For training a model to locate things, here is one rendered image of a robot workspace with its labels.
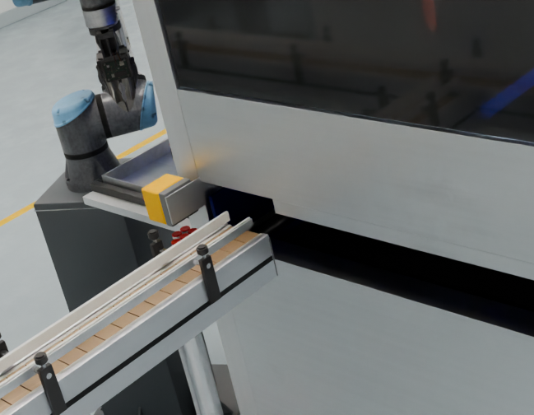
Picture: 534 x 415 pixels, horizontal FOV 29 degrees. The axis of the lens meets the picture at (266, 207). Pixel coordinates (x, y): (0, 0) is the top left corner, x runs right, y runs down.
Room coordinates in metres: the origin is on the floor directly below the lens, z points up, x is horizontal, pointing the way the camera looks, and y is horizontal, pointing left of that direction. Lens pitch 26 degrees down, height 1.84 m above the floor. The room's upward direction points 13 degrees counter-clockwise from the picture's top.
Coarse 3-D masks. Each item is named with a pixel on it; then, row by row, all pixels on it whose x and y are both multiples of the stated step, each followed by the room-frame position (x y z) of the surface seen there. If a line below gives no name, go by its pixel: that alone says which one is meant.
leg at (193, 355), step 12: (180, 348) 1.62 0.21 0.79; (192, 348) 1.61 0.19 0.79; (204, 348) 1.62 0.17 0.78; (192, 360) 1.61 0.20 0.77; (204, 360) 1.62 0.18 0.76; (192, 372) 1.61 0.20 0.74; (204, 372) 1.61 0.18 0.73; (192, 384) 1.61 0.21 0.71; (204, 384) 1.61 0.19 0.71; (192, 396) 1.62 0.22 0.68; (204, 396) 1.61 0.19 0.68; (216, 396) 1.62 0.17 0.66; (204, 408) 1.61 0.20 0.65; (216, 408) 1.61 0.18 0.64
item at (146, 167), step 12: (168, 144) 2.35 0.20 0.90; (144, 156) 2.30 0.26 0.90; (156, 156) 2.32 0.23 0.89; (168, 156) 2.32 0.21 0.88; (120, 168) 2.25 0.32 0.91; (132, 168) 2.27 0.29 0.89; (144, 168) 2.28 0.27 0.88; (156, 168) 2.26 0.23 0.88; (168, 168) 2.25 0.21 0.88; (108, 180) 2.20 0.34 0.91; (120, 180) 2.16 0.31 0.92; (132, 180) 2.22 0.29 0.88; (144, 180) 2.21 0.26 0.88
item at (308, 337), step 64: (320, 256) 1.69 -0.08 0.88; (256, 320) 1.79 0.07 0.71; (320, 320) 1.65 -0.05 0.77; (384, 320) 1.53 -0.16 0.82; (448, 320) 1.42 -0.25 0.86; (512, 320) 1.35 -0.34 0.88; (256, 384) 1.83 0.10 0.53; (320, 384) 1.67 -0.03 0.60; (384, 384) 1.55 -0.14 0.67; (448, 384) 1.43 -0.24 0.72; (512, 384) 1.34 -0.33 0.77
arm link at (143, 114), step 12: (120, 12) 2.63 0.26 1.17; (120, 36) 2.58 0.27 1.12; (120, 84) 2.49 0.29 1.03; (144, 84) 2.51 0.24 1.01; (108, 96) 2.49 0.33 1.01; (144, 96) 2.47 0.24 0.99; (108, 108) 2.46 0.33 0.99; (120, 108) 2.46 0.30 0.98; (132, 108) 2.46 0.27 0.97; (144, 108) 2.46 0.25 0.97; (108, 120) 2.45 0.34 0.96; (120, 120) 2.45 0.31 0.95; (132, 120) 2.46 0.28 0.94; (144, 120) 2.46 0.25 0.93; (156, 120) 2.49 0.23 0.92; (120, 132) 2.46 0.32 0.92
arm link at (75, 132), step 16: (64, 96) 2.54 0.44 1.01; (80, 96) 2.49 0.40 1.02; (96, 96) 2.50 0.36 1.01; (64, 112) 2.45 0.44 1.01; (80, 112) 2.44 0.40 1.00; (96, 112) 2.46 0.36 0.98; (64, 128) 2.45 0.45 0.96; (80, 128) 2.44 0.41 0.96; (96, 128) 2.45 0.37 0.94; (64, 144) 2.46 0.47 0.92; (80, 144) 2.44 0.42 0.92; (96, 144) 2.45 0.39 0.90
